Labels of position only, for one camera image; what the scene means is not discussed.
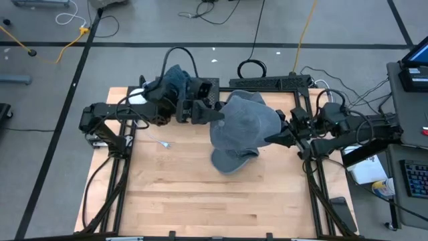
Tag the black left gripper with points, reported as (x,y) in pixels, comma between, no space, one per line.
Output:
(184,112)

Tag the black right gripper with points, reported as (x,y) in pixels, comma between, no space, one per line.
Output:
(304,140)

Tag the dark blue denim cap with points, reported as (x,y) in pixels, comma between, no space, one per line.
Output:
(177,78)

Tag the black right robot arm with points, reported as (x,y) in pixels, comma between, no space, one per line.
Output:
(368,124)

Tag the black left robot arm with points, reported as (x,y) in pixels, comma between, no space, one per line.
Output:
(117,112)

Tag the black perforated metal rack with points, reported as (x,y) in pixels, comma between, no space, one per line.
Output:
(215,97)

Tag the black perforated metal panel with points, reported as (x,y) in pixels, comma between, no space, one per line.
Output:
(267,82)

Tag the white round device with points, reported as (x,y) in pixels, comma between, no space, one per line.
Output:
(136,97)

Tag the black metal beam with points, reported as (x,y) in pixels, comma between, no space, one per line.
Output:
(371,149)

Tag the white paper box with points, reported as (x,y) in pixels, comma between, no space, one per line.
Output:
(368,170)

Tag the black flat phone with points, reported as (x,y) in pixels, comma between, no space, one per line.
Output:
(342,214)

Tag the can with yellow label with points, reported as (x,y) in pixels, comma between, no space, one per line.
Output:
(384,188)

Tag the grey desk top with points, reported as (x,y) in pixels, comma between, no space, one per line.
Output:
(411,114)
(408,211)

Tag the black keyboard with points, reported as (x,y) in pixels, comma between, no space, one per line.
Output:
(416,179)

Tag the black device box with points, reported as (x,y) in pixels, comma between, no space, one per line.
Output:
(414,82)

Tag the grey floor object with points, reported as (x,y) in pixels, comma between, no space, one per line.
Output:
(107,2)

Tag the laptop with blue screen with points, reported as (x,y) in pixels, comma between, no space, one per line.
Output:
(419,53)

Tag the black floor puck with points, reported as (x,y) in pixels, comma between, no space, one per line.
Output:
(32,52)
(6,22)

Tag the grey floor bar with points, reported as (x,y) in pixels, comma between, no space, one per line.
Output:
(15,79)

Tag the grey floor base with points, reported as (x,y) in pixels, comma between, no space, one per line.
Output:
(40,2)

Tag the black floor caster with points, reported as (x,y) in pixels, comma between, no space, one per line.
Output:
(4,112)

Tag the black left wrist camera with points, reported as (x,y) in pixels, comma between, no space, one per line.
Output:
(204,88)

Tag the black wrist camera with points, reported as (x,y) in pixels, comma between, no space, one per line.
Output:
(300,115)
(204,88)

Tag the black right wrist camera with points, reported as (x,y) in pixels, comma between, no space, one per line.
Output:
(300,115)

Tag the black aluminium table frame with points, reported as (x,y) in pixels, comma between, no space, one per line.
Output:
(287,90)

